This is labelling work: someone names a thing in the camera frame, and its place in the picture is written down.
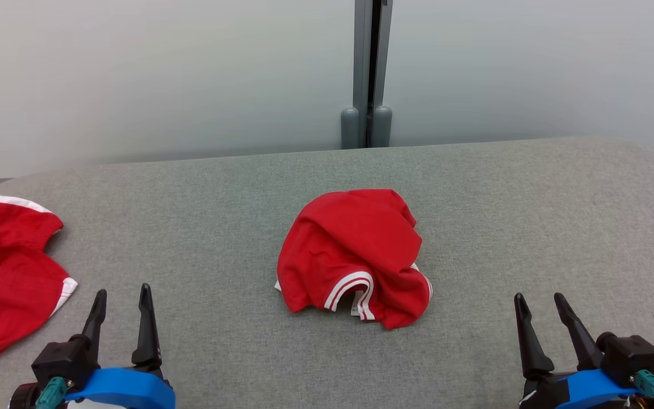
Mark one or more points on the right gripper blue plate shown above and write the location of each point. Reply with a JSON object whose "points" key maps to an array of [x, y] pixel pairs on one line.
{"points": [[577, 392]]}

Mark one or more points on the red Bulls basketball jersey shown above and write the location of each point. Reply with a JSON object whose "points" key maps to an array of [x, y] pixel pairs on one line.
{"points": [[349, 244]]}

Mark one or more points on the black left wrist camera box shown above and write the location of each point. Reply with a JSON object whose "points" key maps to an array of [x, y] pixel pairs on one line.
{"points": [[63, 358]]}

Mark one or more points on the grey partition post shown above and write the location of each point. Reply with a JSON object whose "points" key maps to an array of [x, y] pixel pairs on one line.
{"points": [[362, 57]]}

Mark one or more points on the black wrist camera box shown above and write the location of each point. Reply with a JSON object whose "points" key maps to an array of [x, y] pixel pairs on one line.
{"points": [[631, 355], [63, 358]]}

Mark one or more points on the red shorts with white trim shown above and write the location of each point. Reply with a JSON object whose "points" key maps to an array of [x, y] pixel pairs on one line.
{"points": [[3, 284]]}

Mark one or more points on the grey cylindrical post foot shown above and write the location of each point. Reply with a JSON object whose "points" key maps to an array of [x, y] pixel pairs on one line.
{"points": [[349, 128], [382, 126]]}

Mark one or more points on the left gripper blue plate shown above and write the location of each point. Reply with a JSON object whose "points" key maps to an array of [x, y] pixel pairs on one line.
{"points": [[122, 389]]}

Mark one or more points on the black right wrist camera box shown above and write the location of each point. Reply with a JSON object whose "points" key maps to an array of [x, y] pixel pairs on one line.
{"points": [[631, 355]]}

